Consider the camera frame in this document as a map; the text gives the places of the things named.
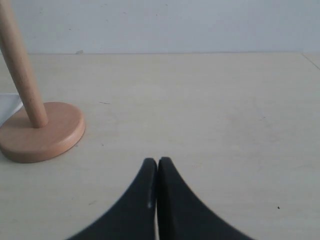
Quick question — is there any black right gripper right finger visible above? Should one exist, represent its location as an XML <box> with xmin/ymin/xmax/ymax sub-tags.
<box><xmin>157</xmin><ymin>157</ymin><xmax>251</xmax><ymax>240</ymax></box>

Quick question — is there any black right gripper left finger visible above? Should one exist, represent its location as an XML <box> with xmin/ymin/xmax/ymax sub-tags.
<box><xmin>70</xmin><ymin>158</ymin><xmax>158</xmax><ymax>240</ymax></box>

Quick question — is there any wooden paper towel holder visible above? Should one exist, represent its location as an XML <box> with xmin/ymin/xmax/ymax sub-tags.
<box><xmin>0</xmin><ymin>0</ymin><xmax>86</xmax><ymax>164</ymax></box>

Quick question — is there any white rectangular plastic tray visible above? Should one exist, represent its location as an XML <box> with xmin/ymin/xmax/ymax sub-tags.
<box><xmin>0</xmin><ymin>93</ymin><xmax>23</xmax><ymax>126</ymax></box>

